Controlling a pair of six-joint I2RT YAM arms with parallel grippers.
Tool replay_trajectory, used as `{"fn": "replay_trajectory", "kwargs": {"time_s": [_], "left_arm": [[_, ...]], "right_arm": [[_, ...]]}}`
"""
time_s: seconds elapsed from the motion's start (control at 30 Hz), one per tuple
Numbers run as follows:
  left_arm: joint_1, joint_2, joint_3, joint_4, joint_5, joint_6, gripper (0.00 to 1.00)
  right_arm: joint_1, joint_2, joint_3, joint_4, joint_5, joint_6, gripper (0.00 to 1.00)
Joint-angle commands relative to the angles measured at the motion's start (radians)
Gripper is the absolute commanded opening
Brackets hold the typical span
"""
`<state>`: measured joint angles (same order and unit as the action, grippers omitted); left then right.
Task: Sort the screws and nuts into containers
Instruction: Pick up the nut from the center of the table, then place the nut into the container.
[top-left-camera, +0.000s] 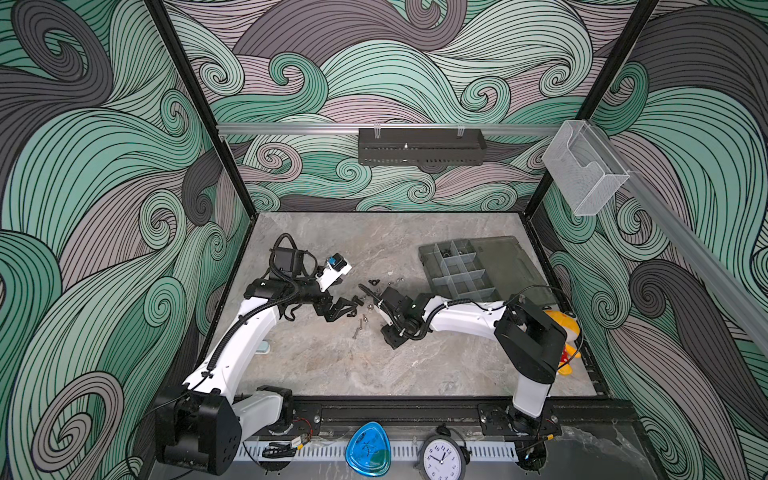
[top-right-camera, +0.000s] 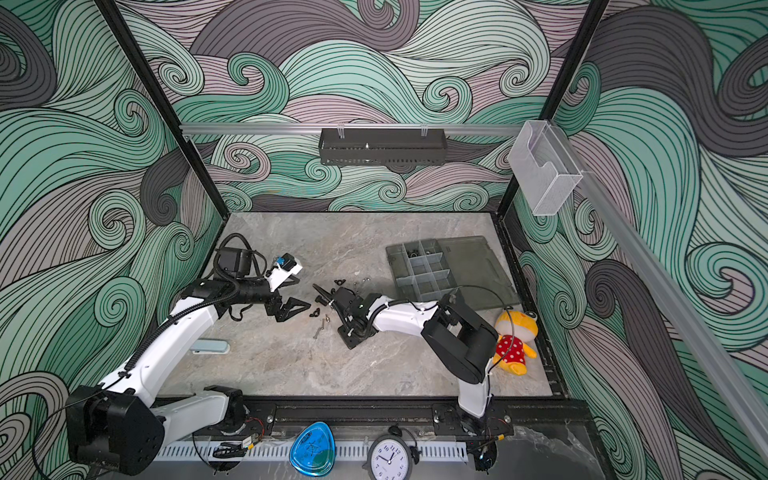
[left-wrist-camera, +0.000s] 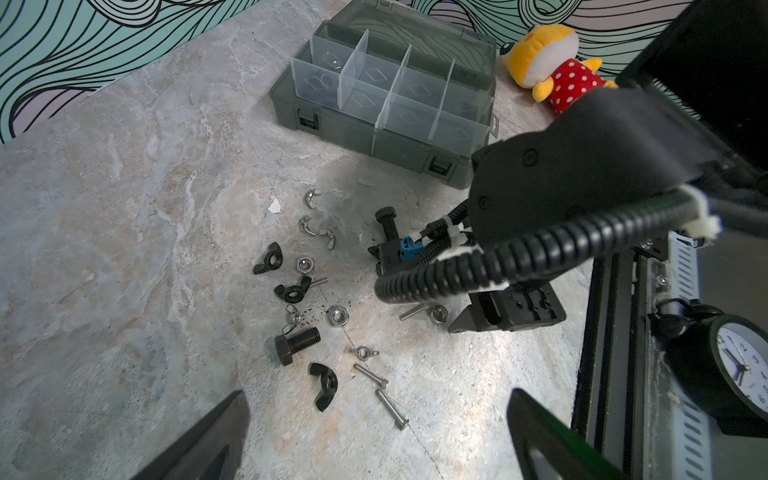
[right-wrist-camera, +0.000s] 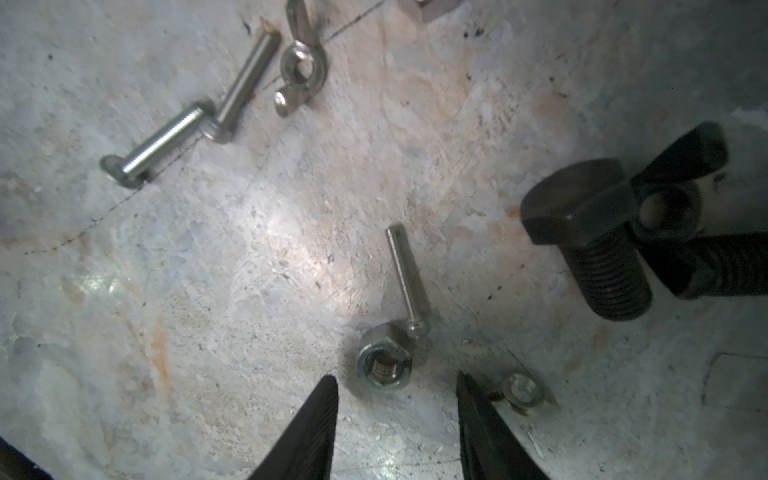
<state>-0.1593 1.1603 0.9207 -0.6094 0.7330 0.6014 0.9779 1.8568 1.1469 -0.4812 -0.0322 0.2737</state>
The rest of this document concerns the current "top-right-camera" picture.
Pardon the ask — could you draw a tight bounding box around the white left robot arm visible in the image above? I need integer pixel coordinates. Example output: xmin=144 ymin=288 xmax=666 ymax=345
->
xmin=64 ymin=243 xmax=310 ymax=475

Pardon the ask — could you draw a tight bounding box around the pale green small object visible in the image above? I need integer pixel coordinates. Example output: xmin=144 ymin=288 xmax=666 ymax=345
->
xmin=190 ymin=338 xmax=230 ymax=355

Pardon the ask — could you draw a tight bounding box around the small analog alarm clock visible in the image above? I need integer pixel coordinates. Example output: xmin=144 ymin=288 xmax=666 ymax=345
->
xmin=363 ymin=425 xmax=421 ymax=480

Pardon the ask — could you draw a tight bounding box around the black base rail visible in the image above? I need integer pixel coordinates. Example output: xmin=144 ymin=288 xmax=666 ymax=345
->
xmin=242 ymin=395 xmax=597 ymax=439

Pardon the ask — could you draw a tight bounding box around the yellow red plush toy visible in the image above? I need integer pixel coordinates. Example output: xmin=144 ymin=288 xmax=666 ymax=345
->
xmin=491 ymin=310 xmax=538 ymax=376

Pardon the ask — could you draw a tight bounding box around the black wall shelf tray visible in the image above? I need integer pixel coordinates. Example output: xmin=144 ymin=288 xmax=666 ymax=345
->
xmin=318 ymin=127 xmax=448 ymax=168

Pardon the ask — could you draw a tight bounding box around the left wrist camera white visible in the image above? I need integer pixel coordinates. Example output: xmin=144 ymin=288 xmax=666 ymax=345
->
xmin=264 ymin=253 xmax=303 ymax=292

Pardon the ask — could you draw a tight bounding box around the white slotted cable duct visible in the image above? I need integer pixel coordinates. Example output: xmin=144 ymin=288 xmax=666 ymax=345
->
xmin=152 ymin=439 xmax=470 ymax=464

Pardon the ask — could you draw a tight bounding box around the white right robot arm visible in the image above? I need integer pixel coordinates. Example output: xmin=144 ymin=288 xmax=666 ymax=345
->
xmin=313 ymin=284 xmax=498 ymax=436

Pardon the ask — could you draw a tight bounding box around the clear acrylic wall holder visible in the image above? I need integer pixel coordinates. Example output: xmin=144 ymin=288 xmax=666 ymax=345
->
xmin=507 ymin=120 xmax=583 ymax=216

